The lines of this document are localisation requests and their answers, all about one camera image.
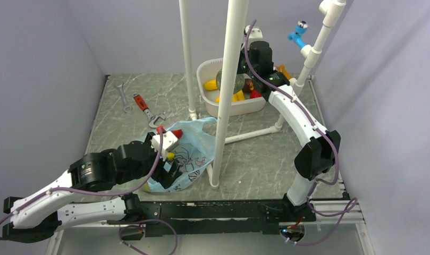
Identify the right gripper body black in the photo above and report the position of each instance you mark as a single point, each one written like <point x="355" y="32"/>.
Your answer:
<point x="243" y="67"/>

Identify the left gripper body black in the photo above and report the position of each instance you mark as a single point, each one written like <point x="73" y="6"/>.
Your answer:
<point x="161" y="175"/>

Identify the green netted fake melon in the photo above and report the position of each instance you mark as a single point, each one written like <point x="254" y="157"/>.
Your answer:
<point x="238" y="83"/>

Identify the light blue plastic bag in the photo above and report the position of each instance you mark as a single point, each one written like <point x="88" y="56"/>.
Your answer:
<point x="194" y="152"/>

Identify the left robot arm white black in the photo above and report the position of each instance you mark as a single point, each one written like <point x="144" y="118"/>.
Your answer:
<point x="83" y="193"/>

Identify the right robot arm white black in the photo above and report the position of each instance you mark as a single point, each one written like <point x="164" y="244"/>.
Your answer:
<point x="319" y="145"/>

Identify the yellow fake lemon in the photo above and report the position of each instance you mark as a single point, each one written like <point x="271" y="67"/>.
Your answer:
<point x="170" y="156"/>

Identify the dark brown fake fruit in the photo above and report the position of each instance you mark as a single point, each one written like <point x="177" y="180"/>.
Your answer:
<point x="248" y="86"/>

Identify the red fake apple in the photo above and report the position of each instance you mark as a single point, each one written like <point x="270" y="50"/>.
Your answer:
<point x="255" y="94"/>

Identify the yellow fake banana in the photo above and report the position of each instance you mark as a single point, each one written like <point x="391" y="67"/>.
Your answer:
<point x="239" y="96"/>

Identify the orange toy faucet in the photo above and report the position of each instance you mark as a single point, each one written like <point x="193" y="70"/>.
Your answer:
<point x="282" y="69"/>

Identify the white plastic basket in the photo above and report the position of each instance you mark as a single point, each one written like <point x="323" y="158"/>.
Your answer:
<point x="207" y="71"/>

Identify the blue toy faucet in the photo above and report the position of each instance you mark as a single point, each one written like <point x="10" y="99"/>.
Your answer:
<point x="296" y="36"/>

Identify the silver open-end wrench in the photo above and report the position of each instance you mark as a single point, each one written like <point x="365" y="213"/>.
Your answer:
<point x="126" y="106"/>

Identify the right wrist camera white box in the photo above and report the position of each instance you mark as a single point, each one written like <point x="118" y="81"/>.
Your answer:
<point x="255" y="34"/>

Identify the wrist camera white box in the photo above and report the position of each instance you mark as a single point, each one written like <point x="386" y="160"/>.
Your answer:
<point x="170" y="139"/>
<point x="255" y="34"/>

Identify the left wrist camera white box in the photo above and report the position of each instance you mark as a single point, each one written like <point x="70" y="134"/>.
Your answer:
<point x="170" y="139"/>

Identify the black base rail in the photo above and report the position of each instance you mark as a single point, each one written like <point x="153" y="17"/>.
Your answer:
<point x="266" y="216"/>

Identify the white PVC pipe frame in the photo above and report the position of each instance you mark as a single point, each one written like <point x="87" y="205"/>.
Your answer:
<point x="236" y="17"/>

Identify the red handled adjustable wrench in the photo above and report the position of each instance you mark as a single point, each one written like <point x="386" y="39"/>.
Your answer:
<point x="152" y="118"/>

